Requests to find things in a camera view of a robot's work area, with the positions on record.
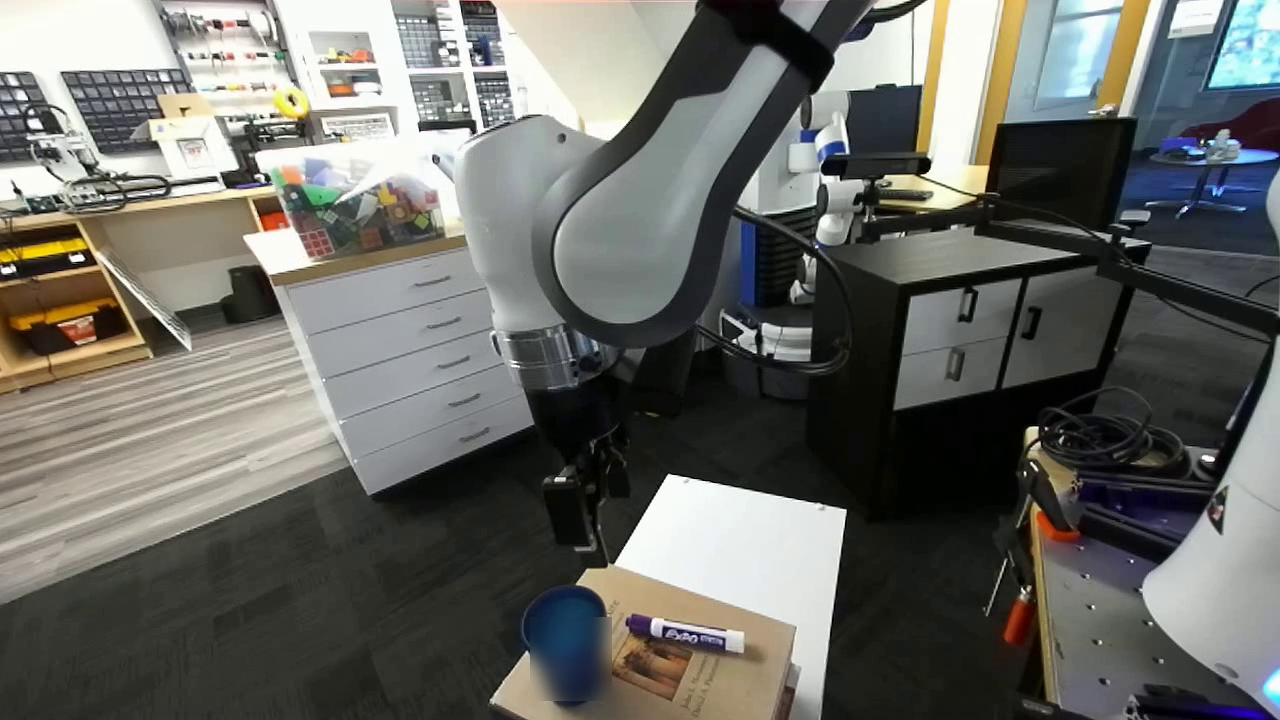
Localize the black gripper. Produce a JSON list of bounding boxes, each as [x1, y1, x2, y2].
[[522, 377, 622, 554]]

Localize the white marker with purple cap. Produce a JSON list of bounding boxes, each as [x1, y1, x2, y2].
[[618, 610, 752, 661]]

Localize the blue plastic cup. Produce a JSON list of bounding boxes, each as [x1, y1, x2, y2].
[[514, 583, 610, 712]]

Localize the tan hardcover book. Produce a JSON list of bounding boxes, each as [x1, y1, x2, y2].
[[489, 560, 802, 720]]

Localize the white drawer cabinet wooden top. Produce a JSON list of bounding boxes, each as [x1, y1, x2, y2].
[[268, 225, 539, 501]]

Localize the black cabinet white drawers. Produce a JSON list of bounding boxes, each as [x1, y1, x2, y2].
[[802, 225, 1151, 519]]

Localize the plastic bin of toys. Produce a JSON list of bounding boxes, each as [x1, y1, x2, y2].
[[268, 143, 453, 263]]

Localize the black bin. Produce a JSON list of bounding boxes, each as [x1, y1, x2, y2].
[[217, 260, 283, 328]]

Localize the white paper sheet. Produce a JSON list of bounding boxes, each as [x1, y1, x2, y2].
[[239, 225, 321, 284]]

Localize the white spray bottle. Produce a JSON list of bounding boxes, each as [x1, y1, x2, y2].
[[809, 169, 872, 253]]

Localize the small black monitor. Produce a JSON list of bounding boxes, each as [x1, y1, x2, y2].
[[844, 80, 932, 182]]

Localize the wooden edged robot workbench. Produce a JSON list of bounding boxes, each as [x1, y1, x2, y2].
[[1014, 497, 1280, 720]]

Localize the wooden desk with shelves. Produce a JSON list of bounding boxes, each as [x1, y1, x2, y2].
[[0, 184, 286, 401]]

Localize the black electronics box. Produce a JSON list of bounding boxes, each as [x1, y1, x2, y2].
[[1069, 472, 1220, 554]]

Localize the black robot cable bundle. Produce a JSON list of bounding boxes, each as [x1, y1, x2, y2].
[[723, 206, 861, 391]]

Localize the orange handled screwdriver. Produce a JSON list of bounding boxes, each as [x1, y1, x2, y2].
[[1000, 583, 1039, 657]]

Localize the white wall shelf unit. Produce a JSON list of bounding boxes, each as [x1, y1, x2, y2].
[[153, 0, 518, 153]]

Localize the coiled black cable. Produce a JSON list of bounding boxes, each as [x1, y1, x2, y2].
[[1028, 395, 1200, 486]]

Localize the black wall pegboard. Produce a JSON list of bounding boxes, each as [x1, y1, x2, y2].
[[0, 66, 198, 171]]

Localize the yellow window frame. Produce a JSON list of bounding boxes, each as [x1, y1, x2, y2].
[[975, 0, 1158, 133]]

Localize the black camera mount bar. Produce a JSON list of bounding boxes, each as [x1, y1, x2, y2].
[[982, 212, 1280, 339]]

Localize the wall display screen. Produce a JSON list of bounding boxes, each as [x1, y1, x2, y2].
[[1202, 0, 1280, 99]]

